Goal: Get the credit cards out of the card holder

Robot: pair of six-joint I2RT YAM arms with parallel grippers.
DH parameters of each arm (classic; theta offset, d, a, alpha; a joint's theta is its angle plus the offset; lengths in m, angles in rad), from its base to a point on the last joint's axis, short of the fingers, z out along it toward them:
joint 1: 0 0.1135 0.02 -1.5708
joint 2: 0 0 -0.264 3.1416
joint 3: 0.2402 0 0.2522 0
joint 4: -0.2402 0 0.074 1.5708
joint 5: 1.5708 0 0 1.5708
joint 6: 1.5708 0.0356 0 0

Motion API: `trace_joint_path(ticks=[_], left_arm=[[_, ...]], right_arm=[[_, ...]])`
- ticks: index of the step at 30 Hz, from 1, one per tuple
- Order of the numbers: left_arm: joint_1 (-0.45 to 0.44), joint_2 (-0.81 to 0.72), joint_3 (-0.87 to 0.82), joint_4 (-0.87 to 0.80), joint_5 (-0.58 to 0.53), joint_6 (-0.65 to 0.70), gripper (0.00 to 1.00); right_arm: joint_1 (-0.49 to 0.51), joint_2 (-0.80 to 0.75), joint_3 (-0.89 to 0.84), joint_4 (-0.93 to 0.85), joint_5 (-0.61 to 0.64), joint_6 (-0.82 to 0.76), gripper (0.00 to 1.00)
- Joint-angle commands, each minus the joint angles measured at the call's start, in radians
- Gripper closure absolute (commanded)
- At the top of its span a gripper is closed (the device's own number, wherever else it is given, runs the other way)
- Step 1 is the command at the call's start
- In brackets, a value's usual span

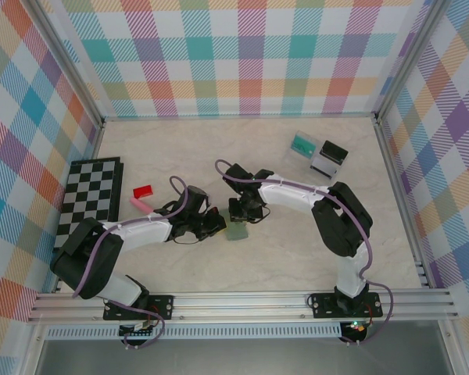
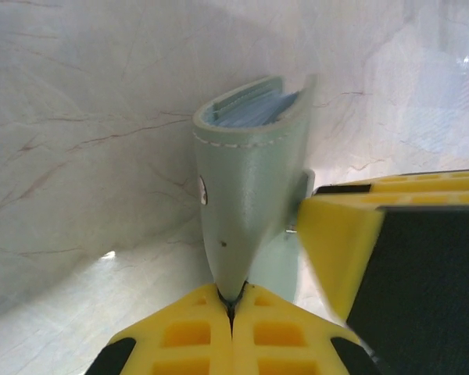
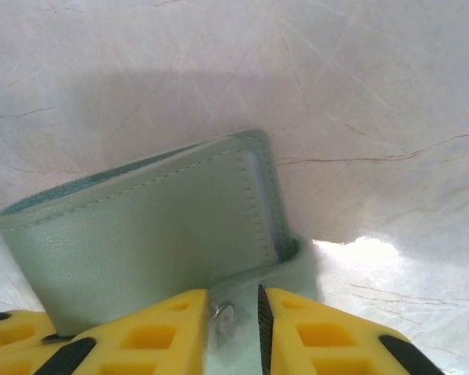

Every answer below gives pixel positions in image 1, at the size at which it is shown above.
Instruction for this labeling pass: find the wide aluminium mounting rail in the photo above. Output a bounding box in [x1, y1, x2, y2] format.
[28, 289, 461, 323]

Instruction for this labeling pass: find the green card holder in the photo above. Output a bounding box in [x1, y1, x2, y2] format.
[224, 222, 250, 242]

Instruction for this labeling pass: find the grey metal panel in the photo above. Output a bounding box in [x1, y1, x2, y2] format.
[34, 338, 454, 375]

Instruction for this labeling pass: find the black silver chessboard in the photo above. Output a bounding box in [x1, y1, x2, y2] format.
[53, 156, 125, 252]

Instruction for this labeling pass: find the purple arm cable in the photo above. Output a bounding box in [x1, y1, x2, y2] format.
[215, 159, 394, 347]
[72, 176, 192, 349]

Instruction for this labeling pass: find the grey black box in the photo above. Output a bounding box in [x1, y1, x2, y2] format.
[310, 155, 343, 181]

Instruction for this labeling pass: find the aluminium frame side rail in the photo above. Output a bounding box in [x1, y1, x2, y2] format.
[374, 119, 434, 289]
[52, 120, 106, 294]

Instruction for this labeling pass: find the aluminium frame post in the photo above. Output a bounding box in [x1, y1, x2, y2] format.
[30, 0, 106, 130]
[374, 0, 446, 124]

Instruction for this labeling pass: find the teal card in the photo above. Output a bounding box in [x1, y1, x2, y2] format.
[290, 134, 317, 159]

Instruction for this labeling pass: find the slotted grey cable duct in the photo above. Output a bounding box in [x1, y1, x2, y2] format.
[45, 326, 343, 340]

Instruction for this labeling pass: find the pink cylindrical tube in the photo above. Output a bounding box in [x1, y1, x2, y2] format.
[129, 196, 155, 215]

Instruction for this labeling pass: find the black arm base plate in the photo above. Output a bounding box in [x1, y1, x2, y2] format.
[102, 295, 176, 322]
[309, 291, 384, 320]

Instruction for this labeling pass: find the small controller circuit board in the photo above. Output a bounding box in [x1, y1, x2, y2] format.
[118, 322, 158, 349]
[338, 320, 368, 345]

